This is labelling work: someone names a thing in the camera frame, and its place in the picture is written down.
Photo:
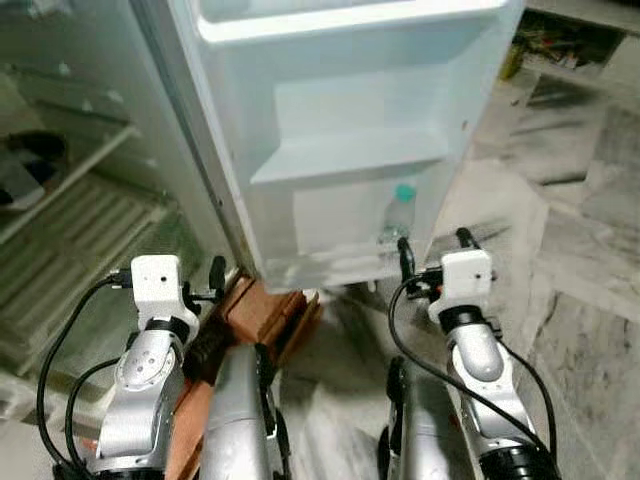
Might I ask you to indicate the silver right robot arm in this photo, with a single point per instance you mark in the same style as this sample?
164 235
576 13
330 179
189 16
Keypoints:
478 355

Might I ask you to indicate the silver right robot leg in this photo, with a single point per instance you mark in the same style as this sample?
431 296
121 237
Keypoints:
425 430

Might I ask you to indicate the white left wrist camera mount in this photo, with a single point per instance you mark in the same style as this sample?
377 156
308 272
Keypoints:
158 285

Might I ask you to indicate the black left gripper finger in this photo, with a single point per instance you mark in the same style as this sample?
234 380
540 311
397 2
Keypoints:
217 275

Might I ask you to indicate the white fridge door shelf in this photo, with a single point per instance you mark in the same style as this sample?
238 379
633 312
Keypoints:
320 225

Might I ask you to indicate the red brick stack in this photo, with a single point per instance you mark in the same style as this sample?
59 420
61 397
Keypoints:
265 310

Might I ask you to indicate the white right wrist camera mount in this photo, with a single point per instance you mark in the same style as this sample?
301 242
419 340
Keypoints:
465 280

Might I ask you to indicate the silver left robot leg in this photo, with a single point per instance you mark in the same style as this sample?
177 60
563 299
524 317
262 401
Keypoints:
240 410

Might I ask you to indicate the cluttered kitchen shelf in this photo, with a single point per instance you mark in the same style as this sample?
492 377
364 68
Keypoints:
570 50

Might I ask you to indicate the dark bowl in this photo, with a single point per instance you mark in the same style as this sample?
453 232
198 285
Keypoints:
35 160

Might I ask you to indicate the gold can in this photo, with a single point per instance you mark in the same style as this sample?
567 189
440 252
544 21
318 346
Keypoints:
511 62

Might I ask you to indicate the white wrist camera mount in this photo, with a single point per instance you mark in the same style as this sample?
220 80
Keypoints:
465 280
158 285

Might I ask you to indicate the silver robot leg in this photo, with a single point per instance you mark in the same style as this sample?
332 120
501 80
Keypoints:
240 410
425 430

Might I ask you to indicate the clear bottle with green cap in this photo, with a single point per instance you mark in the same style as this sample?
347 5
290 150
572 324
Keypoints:
400 215

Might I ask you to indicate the silver fridge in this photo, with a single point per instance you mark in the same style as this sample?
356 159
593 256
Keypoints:
350 110

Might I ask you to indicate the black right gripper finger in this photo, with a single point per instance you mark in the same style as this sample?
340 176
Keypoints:
406 260
467 239

